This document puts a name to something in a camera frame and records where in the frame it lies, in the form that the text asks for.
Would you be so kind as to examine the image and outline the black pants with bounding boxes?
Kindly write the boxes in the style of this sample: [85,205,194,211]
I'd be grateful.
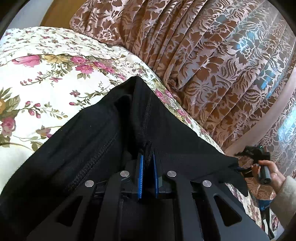
[1,77,247,240]

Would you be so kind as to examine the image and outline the person's right hand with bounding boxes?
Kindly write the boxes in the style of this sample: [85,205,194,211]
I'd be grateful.
[251,160,286,194]

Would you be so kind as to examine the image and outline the brown floral curtain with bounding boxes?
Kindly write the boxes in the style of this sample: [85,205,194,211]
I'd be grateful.
[70,1,295,177]

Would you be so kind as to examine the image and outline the floral bed sheet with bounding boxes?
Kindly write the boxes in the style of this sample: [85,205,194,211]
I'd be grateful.
[1,27,260,223]

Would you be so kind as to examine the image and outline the wooden door frame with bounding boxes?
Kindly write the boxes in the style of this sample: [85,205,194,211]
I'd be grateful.
[40,0,85,29]

